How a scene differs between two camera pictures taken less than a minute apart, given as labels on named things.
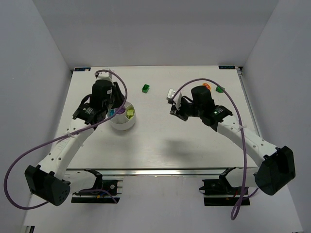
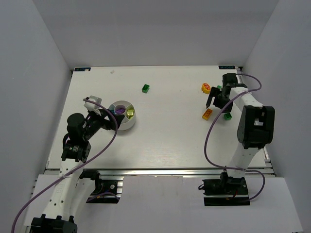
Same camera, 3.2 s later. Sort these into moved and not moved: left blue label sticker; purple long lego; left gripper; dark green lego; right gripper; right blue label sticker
Moved: right gripper; left gripper
Not moved: right blue label sticker; dark green lego; left blue label sticker; purple long lego
